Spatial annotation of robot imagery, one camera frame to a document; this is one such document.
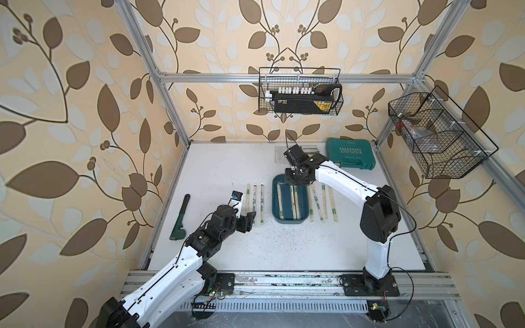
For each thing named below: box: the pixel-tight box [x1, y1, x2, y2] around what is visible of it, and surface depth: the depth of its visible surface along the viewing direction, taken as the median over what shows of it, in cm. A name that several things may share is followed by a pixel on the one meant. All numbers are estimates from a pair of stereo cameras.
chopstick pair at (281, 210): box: [276, 183, 284, 221], surface depth 96 cm
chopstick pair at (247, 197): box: [246, 183, 251, 214], surface depth 101 cm
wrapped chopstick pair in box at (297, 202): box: [293, 185, 301, 221], surface depth 96 cm
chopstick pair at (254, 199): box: [252, 183, 258, 224], surface depth 100 cm
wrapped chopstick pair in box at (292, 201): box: [289, 185, 296, 221], surface depth 90 cm
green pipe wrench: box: [168, 194, 191, 241], surface depth 92 cm
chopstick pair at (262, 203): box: [260, 183, 264, 224], surface depth 98 cm
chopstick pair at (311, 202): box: [306, 184, 314, 223], surface depth 98 cm
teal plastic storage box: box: [271, 174, 310, 225], surface depth 94 cm
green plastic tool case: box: [326, 138, 376, 171], surface depth 111 cm
